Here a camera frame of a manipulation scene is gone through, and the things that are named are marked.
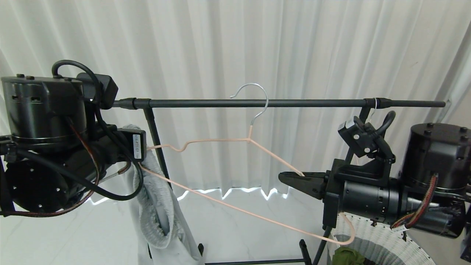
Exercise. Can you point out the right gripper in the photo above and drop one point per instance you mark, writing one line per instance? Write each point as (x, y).
(368, 200)

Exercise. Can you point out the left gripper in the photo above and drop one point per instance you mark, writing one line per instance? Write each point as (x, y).
(121, 147)

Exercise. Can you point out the pale grey shorts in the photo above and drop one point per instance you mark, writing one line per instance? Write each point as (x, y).
(158, 206)

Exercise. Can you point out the pink clothes hanger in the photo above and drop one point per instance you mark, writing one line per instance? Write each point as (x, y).
(250, 133)

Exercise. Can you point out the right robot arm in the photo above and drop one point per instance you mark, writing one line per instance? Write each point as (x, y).
(434, 154)

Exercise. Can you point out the white laundry basket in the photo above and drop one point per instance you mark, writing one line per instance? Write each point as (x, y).
(386, 239)

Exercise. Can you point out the black clothes rack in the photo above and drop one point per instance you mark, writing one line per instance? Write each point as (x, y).
(294, 103)

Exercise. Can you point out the green garment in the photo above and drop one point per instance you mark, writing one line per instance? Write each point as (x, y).
(347, 255)

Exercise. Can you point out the white curtain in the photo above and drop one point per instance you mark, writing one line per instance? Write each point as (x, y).
(257, 44)

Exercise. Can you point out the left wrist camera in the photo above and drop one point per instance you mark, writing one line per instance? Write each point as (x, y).
(103, 88)

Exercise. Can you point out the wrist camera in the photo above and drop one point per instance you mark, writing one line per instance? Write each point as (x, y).
(103, 88)
(358, 138)

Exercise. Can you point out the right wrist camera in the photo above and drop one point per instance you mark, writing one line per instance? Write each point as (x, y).
(358, 138)

